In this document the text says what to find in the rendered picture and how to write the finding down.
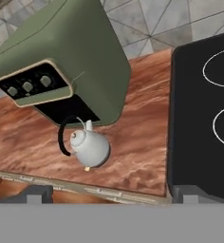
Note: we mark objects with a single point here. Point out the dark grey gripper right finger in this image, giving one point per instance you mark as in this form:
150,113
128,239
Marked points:
188,193

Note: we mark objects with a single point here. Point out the black hob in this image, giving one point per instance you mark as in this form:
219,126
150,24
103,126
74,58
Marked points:
193,126

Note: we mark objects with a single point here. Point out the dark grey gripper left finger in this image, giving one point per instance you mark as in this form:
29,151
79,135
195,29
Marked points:
34,193

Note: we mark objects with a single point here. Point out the green coffee machine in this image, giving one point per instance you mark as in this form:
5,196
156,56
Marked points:
82,60

